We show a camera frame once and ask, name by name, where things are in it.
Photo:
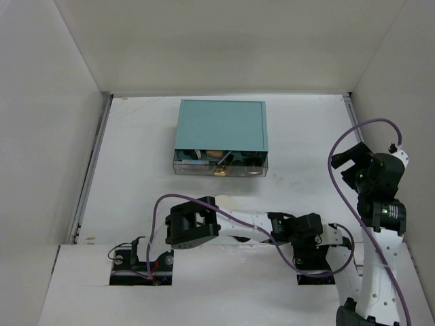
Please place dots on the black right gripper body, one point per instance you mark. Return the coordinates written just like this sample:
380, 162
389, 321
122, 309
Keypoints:
366, 185

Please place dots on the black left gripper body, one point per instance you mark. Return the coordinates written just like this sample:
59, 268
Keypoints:
209, 221

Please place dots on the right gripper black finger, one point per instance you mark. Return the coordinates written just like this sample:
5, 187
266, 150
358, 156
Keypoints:
358, 153
353, 176

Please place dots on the black round cosmetic jar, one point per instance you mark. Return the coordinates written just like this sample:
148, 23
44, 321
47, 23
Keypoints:
253, 163

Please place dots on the clear acrylic drawer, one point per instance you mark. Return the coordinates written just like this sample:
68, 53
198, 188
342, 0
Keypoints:
233, 166

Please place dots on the beige foundation bottle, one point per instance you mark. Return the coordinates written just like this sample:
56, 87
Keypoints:
214, 155

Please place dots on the houndstooth eyeliner pen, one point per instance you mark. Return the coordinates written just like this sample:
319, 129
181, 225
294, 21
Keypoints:
224, 158

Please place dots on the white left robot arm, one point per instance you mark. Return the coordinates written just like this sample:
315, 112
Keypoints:
197, 221

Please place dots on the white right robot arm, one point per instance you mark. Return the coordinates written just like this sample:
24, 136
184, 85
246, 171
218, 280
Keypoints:
375, 301

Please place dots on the white round powder puff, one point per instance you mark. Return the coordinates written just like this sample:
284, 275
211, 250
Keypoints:
227, 202

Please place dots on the teal drawer organizer box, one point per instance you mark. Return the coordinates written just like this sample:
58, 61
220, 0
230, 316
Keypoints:
222, 125

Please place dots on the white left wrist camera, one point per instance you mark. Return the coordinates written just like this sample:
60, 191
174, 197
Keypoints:
331, 236

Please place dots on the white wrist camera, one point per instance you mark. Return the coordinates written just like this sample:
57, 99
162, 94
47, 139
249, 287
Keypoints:
331, 236
397, 152

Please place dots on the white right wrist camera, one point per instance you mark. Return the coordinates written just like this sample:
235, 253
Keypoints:
397, 152

